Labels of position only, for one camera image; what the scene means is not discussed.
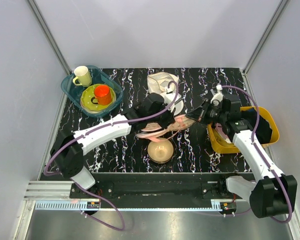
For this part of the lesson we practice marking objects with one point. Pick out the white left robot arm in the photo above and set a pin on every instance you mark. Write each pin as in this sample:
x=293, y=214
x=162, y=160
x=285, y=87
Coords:
x=69, y=149

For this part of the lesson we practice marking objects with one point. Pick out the cream mesh laundry bag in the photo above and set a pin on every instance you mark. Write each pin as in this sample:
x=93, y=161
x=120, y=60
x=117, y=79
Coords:
x=158, y=82

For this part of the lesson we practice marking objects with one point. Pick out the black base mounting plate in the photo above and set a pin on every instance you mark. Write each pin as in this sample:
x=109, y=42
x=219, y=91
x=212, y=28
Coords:
x=197, y=185

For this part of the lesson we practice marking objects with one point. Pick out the green dotted plate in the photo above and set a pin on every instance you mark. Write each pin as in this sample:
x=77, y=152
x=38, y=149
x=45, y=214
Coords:
x=87, y=95

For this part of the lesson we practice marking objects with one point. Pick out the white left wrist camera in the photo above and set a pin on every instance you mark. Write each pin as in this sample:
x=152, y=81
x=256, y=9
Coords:
x=169, y=95

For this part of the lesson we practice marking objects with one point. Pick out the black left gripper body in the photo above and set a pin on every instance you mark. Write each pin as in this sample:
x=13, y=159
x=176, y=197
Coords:
x=163, y=119

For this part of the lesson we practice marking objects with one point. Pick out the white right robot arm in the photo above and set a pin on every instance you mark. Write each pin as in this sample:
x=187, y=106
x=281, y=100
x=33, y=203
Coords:
x=273, y=193

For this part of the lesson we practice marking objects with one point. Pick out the pale yellow mug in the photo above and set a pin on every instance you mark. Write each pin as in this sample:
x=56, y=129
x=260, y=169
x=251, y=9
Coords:
x=82, y=76

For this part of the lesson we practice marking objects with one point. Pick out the pink garment in basket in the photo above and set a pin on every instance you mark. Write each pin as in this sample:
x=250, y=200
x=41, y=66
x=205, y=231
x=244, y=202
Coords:
x=219, y=129

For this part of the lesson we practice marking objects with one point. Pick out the orange mug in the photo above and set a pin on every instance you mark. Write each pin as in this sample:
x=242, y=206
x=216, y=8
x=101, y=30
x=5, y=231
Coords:
x=102, y=95

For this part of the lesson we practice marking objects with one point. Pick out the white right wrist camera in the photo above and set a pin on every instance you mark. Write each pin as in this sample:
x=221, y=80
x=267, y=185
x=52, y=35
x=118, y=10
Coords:
x=217, y=95

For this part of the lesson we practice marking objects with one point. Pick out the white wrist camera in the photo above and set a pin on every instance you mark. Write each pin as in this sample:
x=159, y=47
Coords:
x=217, y=95
x=169, y=95

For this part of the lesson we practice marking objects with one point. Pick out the round white mesh laundry bag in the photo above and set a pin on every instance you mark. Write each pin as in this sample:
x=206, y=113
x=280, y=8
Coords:
x=178, y=104

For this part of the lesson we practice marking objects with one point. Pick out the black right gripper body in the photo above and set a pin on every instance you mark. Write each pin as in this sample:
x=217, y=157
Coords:
x=211, y=113

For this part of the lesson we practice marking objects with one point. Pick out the beige bowl with brown rim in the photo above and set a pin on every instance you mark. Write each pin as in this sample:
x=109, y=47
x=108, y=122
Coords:
x=160, y=151

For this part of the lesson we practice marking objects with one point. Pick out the black clothes in basket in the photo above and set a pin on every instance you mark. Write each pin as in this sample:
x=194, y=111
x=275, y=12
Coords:
x=263, y=131

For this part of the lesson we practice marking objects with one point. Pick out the yellow plastic basket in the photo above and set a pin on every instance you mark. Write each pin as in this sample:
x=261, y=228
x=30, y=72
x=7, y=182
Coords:
x=220, y=146

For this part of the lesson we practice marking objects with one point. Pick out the aluminium frame rail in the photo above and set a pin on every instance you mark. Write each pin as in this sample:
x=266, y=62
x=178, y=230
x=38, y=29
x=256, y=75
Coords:
x=48, y=35

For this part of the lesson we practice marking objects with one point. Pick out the teal plastic tub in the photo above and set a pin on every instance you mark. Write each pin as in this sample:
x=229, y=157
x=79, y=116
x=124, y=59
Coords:
x=74, y=93

